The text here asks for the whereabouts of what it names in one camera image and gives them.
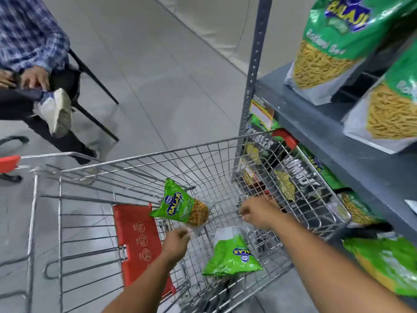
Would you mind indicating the person's left hand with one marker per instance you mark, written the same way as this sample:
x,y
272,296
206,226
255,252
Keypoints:
x,y
176,247

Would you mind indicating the person's right hand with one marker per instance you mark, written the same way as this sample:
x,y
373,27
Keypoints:
x,y
264,213

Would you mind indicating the green Balaji snack packet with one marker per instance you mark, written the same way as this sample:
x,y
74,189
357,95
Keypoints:
x,y
231,257
177,205

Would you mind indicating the grey metal shelf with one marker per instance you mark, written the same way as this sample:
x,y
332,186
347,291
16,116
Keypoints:
x,y
325,136

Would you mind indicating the person's right forearm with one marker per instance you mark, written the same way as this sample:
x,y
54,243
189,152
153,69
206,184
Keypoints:
x,y
325,267

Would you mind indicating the person's left forearm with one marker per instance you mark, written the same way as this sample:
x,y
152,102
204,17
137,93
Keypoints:
x,y
143,290

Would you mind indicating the red plastic cart seat flap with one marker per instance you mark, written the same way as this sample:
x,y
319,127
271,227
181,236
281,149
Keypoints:
x,y
140,244

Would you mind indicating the red cart corner bumper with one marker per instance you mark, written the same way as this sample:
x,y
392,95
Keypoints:
x,y
286,136

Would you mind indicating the dark green noodle snack pouch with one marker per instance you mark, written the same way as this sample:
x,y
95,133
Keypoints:
x,y
329,61
391,117

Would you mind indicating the green chips packet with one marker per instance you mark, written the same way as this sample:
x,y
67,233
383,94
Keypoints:
x,y
329,177

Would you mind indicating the glossy light green packet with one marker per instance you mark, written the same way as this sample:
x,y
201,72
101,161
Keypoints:
x,y
387,267

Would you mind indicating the black chair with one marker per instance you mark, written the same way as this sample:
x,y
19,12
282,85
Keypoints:
x,y
94,77

